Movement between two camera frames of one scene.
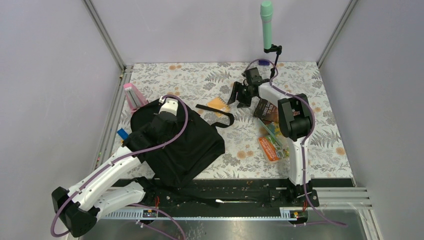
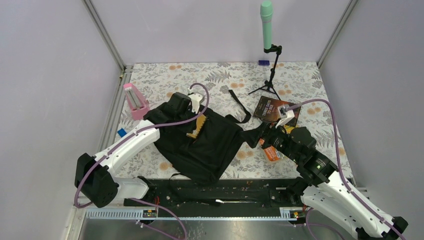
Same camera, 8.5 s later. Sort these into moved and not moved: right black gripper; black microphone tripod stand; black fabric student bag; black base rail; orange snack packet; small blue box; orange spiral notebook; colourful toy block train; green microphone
Moved: right black gripper; black fabric student bag; orange spiral notebook
Not moved: colourful toy block train; green microphone; black microphone tripod stand; small blue box; orange snack packet; black base rail
